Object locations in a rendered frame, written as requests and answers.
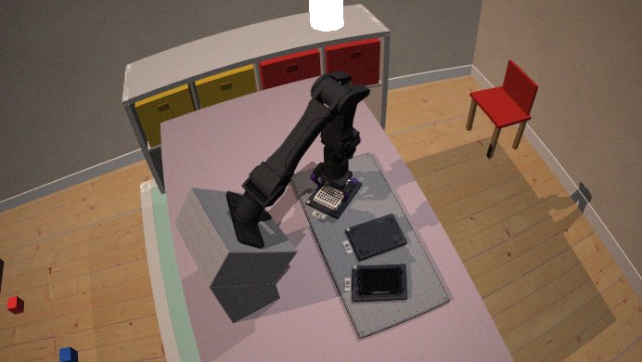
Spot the white well plate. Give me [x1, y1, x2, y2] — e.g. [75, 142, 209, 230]
[313, 181, 345, 211]

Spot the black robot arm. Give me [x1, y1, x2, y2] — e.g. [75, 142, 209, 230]
[226, 71, 370, 249]

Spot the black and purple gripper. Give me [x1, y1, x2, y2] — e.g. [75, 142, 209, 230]
[310, 162, 358, 200]

